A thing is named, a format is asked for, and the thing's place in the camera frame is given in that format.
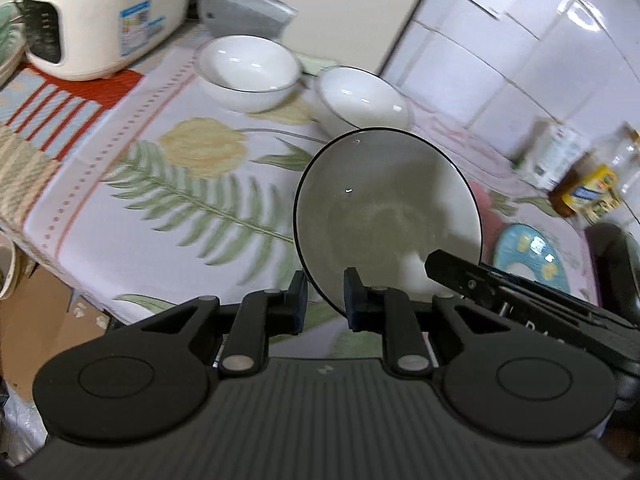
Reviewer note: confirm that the floral tablecloth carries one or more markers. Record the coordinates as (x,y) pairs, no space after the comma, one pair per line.
(165,200)

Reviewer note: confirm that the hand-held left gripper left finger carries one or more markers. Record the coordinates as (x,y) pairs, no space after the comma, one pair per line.
(300,302)

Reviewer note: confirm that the blue fried-egg plate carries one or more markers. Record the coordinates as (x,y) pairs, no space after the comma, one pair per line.
(525,250)

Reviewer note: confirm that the stack of green plates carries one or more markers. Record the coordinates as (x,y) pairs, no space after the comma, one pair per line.
(7,45)

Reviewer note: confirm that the white rice cooker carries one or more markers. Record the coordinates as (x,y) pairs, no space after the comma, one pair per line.
(100,5)

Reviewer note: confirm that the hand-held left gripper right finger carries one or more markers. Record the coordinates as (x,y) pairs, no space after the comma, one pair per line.
(352,302)

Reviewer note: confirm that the white round container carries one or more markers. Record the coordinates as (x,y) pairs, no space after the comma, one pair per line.
(6,270)

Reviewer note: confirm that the clear vinegar bottle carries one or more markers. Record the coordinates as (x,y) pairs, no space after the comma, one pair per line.
(627,160)

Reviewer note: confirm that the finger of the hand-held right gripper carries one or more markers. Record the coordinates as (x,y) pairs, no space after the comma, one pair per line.
(455,267)

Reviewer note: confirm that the pale green cloth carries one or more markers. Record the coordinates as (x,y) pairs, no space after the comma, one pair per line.
(311,65)

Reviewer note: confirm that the white bowl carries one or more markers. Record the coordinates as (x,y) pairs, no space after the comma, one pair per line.
(387,210)
(360,97)
(245,67)

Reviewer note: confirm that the brown cooking wine bottle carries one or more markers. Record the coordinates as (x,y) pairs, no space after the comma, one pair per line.
(590,190)

